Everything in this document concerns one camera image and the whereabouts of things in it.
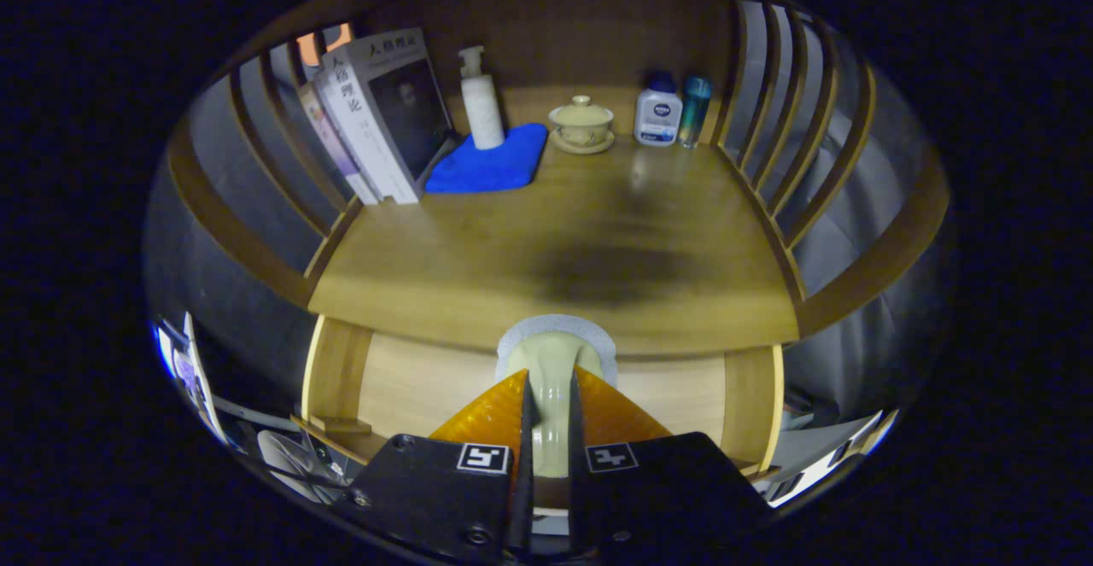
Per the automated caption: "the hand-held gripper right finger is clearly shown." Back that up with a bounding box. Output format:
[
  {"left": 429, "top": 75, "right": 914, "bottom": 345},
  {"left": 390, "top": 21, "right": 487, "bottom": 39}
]
[{"left": 568, "top": 365, "right": 774, "bottom": 554}]

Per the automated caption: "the thin white book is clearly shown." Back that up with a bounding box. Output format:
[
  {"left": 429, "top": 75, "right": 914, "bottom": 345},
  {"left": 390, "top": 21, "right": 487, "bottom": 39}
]
[{"left": 312, "top": 67, "right": 385, "bottom": 206}]

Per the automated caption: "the wooden countertop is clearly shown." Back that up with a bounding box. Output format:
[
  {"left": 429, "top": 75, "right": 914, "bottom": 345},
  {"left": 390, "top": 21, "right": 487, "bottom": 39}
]
[{"left": 307, "top": 126, "right": 801, "bottom": 358}]

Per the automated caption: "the large white book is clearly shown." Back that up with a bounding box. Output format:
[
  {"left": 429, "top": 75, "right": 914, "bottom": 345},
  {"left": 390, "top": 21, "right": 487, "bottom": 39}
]
[{"left": 323, "top": 28, "right": 455, "bottom": 206}]

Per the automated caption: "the blue folded cloth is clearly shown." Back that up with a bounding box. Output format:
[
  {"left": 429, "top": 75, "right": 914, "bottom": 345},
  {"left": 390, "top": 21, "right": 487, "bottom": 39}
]
[{"left": 424, "top": 123, "right": 549, "bottom": 195}]

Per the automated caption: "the teal bottle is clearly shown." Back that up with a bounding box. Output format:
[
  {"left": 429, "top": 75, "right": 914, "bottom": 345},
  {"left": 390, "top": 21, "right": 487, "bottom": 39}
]
[{"left": 679, "top": 75, "right": 713, "bottom": 149}]

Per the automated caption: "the beige lidded tea cup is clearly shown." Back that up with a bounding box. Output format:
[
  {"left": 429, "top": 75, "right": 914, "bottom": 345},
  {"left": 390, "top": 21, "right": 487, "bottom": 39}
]
[{"left": 547, "top": 95, "right": 616, "bottom": 155}]

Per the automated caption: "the wooden cabinet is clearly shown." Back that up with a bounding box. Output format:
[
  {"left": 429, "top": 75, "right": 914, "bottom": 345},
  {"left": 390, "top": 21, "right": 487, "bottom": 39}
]
[{"left": 145, "top": 0, "right": 953, "bottom": 341}]

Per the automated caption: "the white lotion bottle blue cap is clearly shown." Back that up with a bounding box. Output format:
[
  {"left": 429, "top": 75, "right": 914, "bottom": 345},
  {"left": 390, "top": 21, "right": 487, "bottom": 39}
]
[{"left": 634, "top": 69, "right": 684, "bottom": 148}]

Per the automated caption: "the wooden drawer with black knob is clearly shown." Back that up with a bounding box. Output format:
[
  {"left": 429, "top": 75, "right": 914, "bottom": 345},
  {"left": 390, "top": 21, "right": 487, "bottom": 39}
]
[{"left": 290, "top": 314, "right": 785, "bottom": 511}]

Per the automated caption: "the white pump bottle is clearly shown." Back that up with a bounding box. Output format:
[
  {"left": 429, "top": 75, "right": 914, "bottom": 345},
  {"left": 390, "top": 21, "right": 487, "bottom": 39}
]
[{"left": 458, "top": 45, "right": 506, "bottom": 151}]

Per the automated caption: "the thin purple book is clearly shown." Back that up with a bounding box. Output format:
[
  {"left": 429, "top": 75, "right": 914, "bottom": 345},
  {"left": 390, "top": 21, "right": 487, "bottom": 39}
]
[{"left": 297, "top": 81, "right": 377, "bottom": 206}]

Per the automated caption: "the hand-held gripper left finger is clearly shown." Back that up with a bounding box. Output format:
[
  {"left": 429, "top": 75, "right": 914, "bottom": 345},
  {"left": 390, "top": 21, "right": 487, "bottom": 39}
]
[{"left": 342, "top": 368, "right": 535, "bottom": 563}]

